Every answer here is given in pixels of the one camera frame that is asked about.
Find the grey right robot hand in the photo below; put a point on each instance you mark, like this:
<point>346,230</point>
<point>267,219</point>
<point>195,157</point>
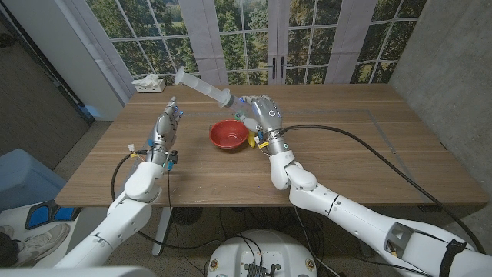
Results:
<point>269,115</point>

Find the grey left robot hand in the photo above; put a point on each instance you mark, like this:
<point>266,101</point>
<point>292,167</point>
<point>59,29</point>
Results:
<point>163,129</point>

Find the large clear plastic syringe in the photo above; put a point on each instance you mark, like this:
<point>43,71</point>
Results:
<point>200,86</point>

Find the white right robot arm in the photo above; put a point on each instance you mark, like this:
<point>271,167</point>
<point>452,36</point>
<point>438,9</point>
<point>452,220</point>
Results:
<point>346,215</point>

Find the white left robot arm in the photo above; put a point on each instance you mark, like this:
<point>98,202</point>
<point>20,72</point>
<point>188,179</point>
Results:
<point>127,215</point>

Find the green toy apple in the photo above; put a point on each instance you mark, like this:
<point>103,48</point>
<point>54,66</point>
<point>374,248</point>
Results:
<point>240,115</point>

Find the yellow toy banana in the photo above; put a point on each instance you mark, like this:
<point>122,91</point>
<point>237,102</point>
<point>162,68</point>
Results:
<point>251,141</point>

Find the red bowl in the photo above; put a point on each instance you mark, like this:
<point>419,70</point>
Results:
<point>228,134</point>

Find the white tissue box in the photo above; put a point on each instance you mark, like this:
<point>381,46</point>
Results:
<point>151,86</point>

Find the printed window backdrop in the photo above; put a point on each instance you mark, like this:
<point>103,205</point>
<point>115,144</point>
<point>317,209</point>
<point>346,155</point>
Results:
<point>238,38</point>

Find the black round fan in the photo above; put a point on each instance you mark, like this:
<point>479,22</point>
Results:
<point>187,216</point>

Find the white table leg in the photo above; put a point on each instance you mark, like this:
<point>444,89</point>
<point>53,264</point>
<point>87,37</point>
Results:
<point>161,234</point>

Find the white robot torso base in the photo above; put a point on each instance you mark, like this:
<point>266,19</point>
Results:
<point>265,250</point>

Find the blue-grey storage bin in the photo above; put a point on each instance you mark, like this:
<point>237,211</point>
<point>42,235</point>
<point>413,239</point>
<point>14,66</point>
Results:
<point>23,181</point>

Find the black and blue foot pedal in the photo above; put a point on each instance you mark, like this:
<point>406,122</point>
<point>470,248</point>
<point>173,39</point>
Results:
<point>38,217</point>

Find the white sneaker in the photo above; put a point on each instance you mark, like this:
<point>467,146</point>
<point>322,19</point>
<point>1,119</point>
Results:
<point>5,232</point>
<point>42,242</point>

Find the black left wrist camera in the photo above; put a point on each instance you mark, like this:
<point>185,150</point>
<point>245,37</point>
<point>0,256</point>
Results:
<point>173,157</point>

